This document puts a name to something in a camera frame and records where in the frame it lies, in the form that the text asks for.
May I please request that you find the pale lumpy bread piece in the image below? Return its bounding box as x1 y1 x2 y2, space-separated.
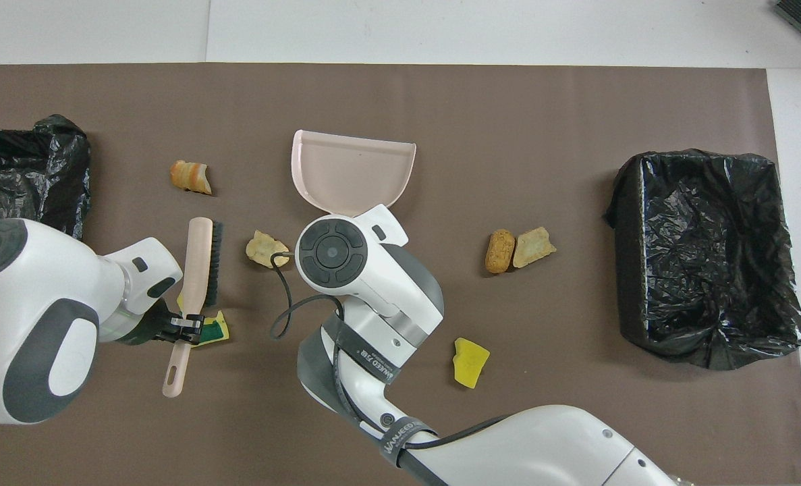
246 230 291 269

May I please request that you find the green yellow sponge piece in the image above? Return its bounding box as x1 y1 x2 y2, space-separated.
200 309 230 346

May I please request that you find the pale toast chunk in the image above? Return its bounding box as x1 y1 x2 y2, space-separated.
513 227 557 269

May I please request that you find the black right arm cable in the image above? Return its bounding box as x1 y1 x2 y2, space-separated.
270 252 512 450

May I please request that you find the pink plastic dustpan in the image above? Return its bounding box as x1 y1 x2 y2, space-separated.
291 130 417 218

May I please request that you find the beige hand brush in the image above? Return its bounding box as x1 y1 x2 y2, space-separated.
163 217 225 398

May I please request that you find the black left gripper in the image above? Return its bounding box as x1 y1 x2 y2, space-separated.
111 297 205 347

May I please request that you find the large yellow sponge piece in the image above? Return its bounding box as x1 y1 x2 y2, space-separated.
452 337 491 389

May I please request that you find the orange striped bread piece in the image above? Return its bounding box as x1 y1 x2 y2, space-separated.
170 160 213 196

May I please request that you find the black bag lined bin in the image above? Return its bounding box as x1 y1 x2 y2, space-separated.
604 149 801 371
0 114 92 242

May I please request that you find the brown paper mat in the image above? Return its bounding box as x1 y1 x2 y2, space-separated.
0 63 801 486

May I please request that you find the brown fried bun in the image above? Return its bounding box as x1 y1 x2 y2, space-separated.
485 229 516 274

